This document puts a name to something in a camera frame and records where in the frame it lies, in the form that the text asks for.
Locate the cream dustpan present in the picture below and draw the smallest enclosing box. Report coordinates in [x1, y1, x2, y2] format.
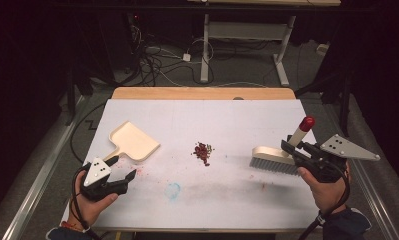
[103, 120, 161, 164]

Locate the metal floor rail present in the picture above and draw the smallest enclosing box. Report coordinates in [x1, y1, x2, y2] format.
[326, 99, 399, 240]
[1, 94, 88, 240]

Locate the pile of red and green crumbs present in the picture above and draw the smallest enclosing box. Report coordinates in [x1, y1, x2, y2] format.
[191, 141, 216, 167]

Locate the black stand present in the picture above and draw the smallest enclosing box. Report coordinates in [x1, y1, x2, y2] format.
[295, 71, 353, 138]

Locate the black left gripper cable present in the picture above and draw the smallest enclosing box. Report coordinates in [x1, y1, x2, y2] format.
[69, 165, 103, 240]

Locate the white power strip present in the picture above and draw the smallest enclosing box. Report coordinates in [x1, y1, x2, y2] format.
[316, 43, 331, 56]

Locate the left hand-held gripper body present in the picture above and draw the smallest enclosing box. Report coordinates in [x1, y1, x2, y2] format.
[80, 156, 129, 203]

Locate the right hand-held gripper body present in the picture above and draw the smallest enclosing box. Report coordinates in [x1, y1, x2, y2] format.
[291, 133, 382, 184]

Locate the red wrist bracelet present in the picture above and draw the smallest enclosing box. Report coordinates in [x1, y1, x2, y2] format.
[60, 220, 90, 233]

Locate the white table cover sheet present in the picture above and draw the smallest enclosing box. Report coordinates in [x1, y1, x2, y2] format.
[60, 98, 322, 232]

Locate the white desk frame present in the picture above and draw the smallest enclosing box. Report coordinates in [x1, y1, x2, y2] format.
[186, 0, 342, 88]

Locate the cream brush with red-tipped handle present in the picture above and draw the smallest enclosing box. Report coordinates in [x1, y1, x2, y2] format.
[248, 115, 316, 176]

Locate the person's right hand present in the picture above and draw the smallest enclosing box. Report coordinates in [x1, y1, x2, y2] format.
[296, 161, 352, 216]

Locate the wooden table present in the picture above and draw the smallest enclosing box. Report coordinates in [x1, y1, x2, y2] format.
[111, 86, 297, 101]

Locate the black floor cable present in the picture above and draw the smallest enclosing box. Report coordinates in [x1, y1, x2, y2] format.
[69, 101, 107, 165]

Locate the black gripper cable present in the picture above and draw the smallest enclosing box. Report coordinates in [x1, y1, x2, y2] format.
[69, 165, 103, 240]
[297, 161, 352, 240]

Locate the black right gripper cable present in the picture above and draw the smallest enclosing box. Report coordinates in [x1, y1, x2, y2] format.
[297, 161, 352, 240]

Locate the person's left hand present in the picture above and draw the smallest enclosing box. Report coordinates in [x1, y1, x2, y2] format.
[74, 167, 119, 231]

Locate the tangle of floor cables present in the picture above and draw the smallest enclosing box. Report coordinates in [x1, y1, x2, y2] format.
[120, 23, 218, 88]

